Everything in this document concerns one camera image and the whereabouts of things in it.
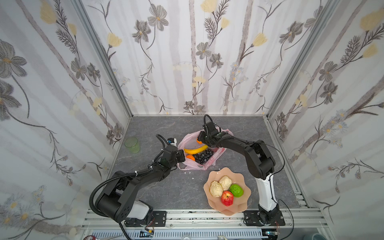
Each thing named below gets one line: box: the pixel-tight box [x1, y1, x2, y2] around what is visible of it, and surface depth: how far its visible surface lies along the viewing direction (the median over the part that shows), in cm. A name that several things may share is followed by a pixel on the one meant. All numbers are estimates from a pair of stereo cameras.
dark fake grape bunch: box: [193, 148, 214, 165], surface depth 95 cm
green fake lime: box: [229, 184, 244, 198], surface depth 79 cm
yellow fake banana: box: [183, 145, 209, 155], surface depth 98 cm
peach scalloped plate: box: [203, 167, 252, 216], surface depth 80 cm
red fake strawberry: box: [221, 190, 234, 207], surface depth 77 cm
